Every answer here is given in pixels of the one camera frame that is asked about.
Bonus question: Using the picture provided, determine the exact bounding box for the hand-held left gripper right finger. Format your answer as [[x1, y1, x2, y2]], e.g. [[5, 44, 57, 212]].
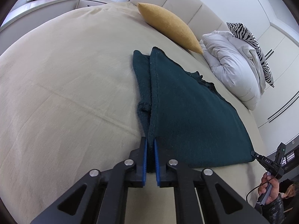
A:
[[153, 137, 269, 224]]

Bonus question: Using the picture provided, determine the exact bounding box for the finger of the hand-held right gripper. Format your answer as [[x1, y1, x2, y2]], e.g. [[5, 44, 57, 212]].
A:
[[251, 152, 266, 165]]

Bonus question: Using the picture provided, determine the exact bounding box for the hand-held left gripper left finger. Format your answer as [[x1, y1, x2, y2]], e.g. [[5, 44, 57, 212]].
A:
[[30, 137, 148, 224]]

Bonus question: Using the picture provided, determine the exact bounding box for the dark green sweater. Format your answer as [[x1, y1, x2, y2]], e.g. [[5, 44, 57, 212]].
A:
[[133, 47, 255, 173]]

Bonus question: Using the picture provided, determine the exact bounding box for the person's right forearm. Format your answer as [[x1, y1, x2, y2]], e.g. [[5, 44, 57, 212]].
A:
[[254, 192, 285, 224]]

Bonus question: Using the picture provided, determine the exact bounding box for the person's right hand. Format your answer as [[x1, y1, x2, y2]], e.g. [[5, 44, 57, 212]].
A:
[[258, 173, 280, 206]]

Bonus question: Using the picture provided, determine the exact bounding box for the white folded duvet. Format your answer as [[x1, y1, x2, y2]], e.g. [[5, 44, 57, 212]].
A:
[[201, 30, 267, 111]]

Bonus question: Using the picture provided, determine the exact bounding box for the zebra print pillow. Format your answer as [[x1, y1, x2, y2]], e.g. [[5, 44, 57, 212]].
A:
[[226, 22, 275, 88]]

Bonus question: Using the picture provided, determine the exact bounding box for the bed with beige sheet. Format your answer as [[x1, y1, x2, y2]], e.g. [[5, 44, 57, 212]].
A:
[[0, 1, 269, 224]]

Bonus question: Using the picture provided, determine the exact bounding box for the white wardrobe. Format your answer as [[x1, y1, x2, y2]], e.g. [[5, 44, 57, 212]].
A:
[[243, 0, 299, 129]]

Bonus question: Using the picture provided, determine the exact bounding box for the yellow pillow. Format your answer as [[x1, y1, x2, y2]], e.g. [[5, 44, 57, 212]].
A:
[[137, 2, 204, 55]]

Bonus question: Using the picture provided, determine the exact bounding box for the beige padded headboard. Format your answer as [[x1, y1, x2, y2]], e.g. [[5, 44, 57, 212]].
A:
[[131, 0, 230, 43]]

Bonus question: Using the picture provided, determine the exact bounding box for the white nightstand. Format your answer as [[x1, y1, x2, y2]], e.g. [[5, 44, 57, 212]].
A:
[[77, 0, 110, 9]]

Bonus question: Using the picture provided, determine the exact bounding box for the white window bench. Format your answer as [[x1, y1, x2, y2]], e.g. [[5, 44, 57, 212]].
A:
[[0, 0, 78, 32]]

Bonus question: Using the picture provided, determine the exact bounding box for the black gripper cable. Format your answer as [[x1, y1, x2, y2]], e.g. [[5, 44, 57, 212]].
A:
[[246, 175, 277, 206]]

